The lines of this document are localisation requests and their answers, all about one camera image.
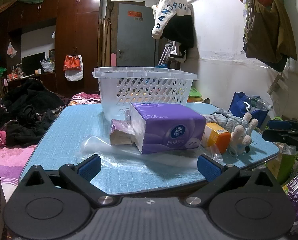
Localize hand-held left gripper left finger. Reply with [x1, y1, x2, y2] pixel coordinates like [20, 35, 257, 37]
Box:
[20, 154, 115, 208]

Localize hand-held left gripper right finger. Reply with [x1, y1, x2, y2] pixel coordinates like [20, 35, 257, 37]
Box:
[181, 154, 280, 208]

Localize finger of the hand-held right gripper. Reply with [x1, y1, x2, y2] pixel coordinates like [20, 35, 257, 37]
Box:
[267, 120, 298, 130]
[262, 128, 298, 152]

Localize clear plastic bag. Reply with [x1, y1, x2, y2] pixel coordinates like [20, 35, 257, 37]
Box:
[74, 135, 229, 170]

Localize orange cardboard box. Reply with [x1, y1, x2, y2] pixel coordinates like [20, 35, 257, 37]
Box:
[201, 122, 232, 154]

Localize beige plush toy striped outfit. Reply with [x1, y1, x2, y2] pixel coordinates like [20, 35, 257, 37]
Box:
[209, 107, 260, 157]

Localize small purple tissue packet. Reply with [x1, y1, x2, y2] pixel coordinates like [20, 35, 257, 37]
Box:
[110, 119, 136, 146]

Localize large purple tissue pack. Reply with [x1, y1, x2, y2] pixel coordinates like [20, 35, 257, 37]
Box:
[129, 102, 207, 155]

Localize white plastic basket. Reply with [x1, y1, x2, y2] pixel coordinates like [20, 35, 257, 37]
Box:
[92, 67, 199, 121]

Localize clear plastic water bottle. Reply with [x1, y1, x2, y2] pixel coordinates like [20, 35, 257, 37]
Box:
[244, 95, 274, 112]

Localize green packaging bag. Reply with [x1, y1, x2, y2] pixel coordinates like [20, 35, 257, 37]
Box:
[265, 145, 298, 185]

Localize dark blue tote bag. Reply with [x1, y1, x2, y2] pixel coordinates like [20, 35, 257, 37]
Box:
[228, 92, 269, 128]

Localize pink floral blanket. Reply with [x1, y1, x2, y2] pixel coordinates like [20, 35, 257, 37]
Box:
[0, 92, 102, 198]

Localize brown hanging cloth bag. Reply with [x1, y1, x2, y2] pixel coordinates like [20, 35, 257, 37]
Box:
[244, 0, 298, 72]

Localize pile of black clothing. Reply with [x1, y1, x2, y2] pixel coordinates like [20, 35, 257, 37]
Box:
[0, 78, 66, 148]

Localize orange plastic bag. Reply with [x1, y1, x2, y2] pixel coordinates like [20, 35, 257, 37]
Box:
[62, 54, 81, 72]

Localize black television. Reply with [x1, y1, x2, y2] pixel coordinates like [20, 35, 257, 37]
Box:
[21, 52, 47, 75]

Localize metal crutch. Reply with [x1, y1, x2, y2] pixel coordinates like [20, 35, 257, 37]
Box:
[158, 44, 174, 67]

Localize wooden boards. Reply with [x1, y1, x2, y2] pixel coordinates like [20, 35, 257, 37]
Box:
[98, 0, 118, 68]

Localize black hanging garment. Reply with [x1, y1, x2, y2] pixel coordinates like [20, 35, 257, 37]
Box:
[164, 15, 195, 63]

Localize brown wooden wardrobe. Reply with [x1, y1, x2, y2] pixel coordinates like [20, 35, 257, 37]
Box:
[0, 0, 104, 100]

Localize grey metal door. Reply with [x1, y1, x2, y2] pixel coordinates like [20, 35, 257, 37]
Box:
[116, 3, 156, 68]

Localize pink white hanging plastic bag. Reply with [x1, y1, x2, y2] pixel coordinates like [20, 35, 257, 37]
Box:
[7, 40, 17, 58]

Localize white lettered hoodie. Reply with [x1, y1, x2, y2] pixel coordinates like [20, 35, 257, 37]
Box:
[151, 0, 191, 40]

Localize wooden wall bracket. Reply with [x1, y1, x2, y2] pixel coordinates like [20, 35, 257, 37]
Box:
[267, 74, 288, 95]

